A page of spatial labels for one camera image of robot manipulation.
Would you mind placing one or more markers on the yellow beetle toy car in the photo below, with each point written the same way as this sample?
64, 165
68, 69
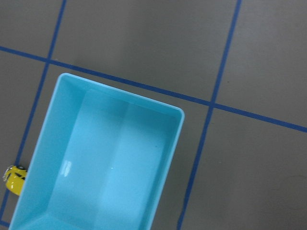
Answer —
14, 178

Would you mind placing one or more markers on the light blue plastic bin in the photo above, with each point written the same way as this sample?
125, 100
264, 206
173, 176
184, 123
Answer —
101, 160

